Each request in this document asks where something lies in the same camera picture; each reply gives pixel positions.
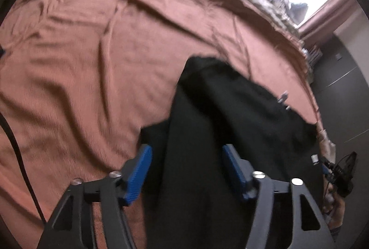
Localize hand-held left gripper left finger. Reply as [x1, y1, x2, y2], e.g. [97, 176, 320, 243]
[37, 144, 153, 249]

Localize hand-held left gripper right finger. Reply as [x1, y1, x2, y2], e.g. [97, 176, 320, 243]
[221, 144, 336, 249]

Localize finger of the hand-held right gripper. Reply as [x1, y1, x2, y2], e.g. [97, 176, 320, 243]
[318, 161, 331, 180]

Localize black button shirt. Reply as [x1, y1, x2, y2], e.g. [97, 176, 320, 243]
[138, 56, 322, 249]

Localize brown blanket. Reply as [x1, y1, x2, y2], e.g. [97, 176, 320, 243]
[0, 0, 320, 249]

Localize white desktop rack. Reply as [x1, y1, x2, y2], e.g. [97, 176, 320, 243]
[302, 45, 321, 65]

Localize pink curtain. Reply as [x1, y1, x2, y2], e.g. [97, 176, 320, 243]
[297, 0, 355, 45]

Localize black cable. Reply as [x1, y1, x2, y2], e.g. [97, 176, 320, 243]
[0, 47, 48, 223]

